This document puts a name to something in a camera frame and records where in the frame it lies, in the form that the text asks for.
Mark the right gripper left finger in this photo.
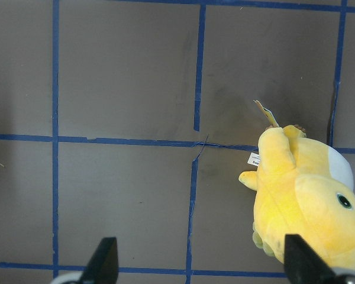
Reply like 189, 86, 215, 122
79, 237, 119, 283

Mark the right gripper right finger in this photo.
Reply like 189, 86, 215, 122
283, 234, 340, 284

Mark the yellow plush dinosaur toy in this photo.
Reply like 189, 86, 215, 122
238, 108, 355, 269

